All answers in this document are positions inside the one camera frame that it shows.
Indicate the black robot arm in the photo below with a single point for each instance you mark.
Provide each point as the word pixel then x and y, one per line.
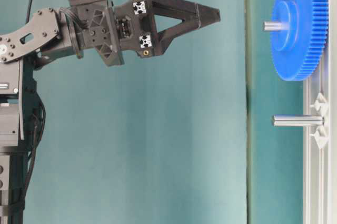
pixel 45 38

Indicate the aluminium extrusion rail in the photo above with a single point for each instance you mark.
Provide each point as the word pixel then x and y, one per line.
pixel 319 166

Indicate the white clip above lower shaft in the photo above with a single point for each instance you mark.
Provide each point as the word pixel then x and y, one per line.
pixel 321 105

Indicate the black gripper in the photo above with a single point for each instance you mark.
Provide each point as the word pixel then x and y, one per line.
pixel 132 26

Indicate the large blue plastic gear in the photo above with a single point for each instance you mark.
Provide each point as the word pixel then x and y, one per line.
pixel 297 49

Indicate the white clip below lower shaft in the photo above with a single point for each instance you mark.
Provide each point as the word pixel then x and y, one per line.
pixel 320 136

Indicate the upper steel shaft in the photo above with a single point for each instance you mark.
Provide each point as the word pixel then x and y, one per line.
pixel 274 26

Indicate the lower steel shaft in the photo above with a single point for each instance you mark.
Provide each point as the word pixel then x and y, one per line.
pixel 297 120

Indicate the steel shaft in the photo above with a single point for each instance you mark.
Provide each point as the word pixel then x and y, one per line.
pixel 297 120
pixel 274 26

